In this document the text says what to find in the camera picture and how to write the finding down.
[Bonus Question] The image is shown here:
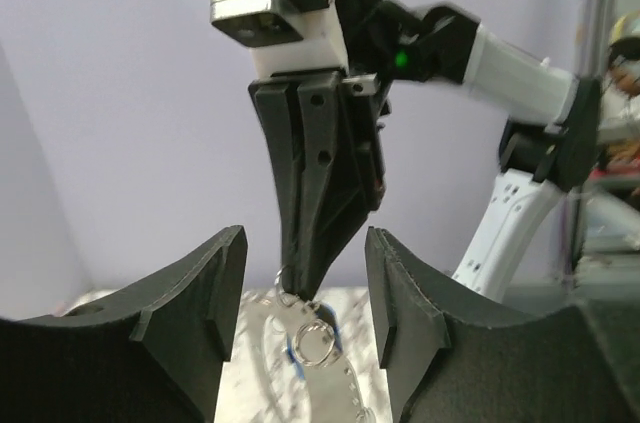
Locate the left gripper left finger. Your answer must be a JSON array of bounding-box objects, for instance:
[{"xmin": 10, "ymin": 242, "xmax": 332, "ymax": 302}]
[{"xmin": 1, "ymin": 226, "xmax": 248, "ymax": 422}]

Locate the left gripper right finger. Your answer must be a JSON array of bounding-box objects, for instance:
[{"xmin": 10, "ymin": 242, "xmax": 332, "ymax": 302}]
[{"xmin": 365, "ymin": 228, "xmax": 639, "ymax": 422}]

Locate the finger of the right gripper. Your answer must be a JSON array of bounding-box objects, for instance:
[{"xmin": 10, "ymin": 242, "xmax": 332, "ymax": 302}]
[
  {"xmin": 249, "ymin": 80, "xmax": 305, "ymax": 288},
  {"xmin": 294, "ymin": 71, "xmax": 373, "ymax": 296}
]

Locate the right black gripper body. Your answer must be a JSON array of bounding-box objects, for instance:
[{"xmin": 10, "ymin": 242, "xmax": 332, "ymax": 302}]
[{"xmin": 329, "ymin": 0, "xmax": 480, "ymax": 208}]

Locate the steel key organizer plate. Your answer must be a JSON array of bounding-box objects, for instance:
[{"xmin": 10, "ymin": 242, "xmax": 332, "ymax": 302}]
[{"xmin": 242, "ymin": 288, "xmax": 376, "ymax": 422}]

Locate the blue tag key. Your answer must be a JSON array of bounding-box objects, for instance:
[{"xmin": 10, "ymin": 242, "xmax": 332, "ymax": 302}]
[{"xmin": 286, "ymin": 303, "xmax": 342, "ymax": 380}]

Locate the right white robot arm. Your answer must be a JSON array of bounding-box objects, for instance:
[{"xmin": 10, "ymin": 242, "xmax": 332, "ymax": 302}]
[{"xmin": 249, "ymin": 0, "xmax": 601, "ymax": 301}]

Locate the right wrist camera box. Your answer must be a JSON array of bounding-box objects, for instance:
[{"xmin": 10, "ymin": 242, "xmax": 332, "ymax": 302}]
[{"xmin": 210, "ymin": 0, "xmax": 349, "ymax": 78}]

